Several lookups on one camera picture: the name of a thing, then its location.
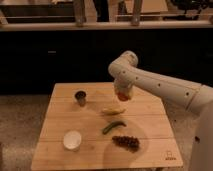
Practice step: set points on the metal cup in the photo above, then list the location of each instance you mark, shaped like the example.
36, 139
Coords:
80, 96

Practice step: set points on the red apple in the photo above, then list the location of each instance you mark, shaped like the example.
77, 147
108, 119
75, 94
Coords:
122, 97

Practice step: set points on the white bowl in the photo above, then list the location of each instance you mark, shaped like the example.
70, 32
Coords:
72, 140

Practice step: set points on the left metal post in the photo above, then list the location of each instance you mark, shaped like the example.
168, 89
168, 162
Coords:
79, 12

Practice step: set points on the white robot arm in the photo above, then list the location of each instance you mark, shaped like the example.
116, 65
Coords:
194, 97

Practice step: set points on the dark grape bunch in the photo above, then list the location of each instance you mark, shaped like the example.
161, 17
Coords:
127, 142

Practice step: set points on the right metal post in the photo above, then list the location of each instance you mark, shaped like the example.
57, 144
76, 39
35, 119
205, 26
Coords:
136, 13

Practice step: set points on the yellow banana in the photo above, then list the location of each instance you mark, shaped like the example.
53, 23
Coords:
113, 110

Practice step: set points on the long wooden counter shelf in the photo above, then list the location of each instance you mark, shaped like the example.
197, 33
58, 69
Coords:
106, 26

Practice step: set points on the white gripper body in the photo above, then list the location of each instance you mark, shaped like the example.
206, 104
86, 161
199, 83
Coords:
123, 87

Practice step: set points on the metal post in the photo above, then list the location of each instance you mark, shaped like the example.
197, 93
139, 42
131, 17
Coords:
136, 13
79, 12

